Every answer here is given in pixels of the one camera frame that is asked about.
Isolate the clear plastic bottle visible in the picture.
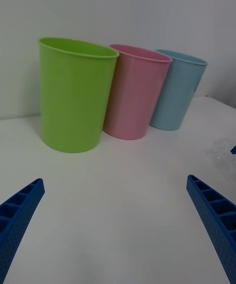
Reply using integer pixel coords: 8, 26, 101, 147
211, 138, 236, 175

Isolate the green plastic waste bin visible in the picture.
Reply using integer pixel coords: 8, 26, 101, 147
38, 37, 120, 154

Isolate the pink plastic waste bin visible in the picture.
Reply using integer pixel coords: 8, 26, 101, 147
102, 44, 173, 141

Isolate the pale blue plastic waste bin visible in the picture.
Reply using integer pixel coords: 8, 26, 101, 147
149, 48, 208, 132

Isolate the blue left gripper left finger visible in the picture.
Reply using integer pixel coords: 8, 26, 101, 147
0, 178, 46, 284

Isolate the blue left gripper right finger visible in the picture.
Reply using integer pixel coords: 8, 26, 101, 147
186, 174, 236, 284

